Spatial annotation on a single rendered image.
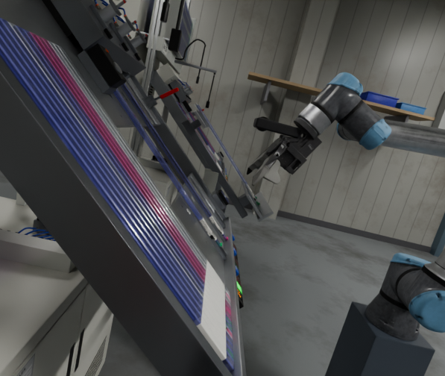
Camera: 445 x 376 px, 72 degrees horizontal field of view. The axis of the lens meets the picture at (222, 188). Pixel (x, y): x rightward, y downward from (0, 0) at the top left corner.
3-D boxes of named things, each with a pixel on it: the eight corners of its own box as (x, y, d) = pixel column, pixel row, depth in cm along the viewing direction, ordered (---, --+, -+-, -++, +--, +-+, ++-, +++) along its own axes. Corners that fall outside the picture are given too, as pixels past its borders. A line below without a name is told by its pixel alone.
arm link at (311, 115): (314, 103, 73) (304, 104, 81) (300, 117, 74) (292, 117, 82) (335, 124, 74) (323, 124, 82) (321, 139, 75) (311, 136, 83)
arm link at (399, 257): (412, 292, 100) (428, 254, 97) (433, 315, 87) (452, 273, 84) (375, 281, 101) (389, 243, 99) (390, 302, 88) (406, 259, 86)
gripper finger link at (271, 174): (273, 195, 72) (291, 168, 76) (255, 178, 71) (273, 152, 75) (266, 198, 74) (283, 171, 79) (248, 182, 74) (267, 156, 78)
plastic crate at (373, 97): (385, 110, 360) (388, 100, 358) (396, 108, 337) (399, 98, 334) (356, 102, 360) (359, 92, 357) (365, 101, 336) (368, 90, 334)
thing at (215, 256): (217, 223, 103) (225, 218, 103) (211, 392, 38) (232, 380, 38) (185, 176, 100) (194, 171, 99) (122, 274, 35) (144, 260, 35)
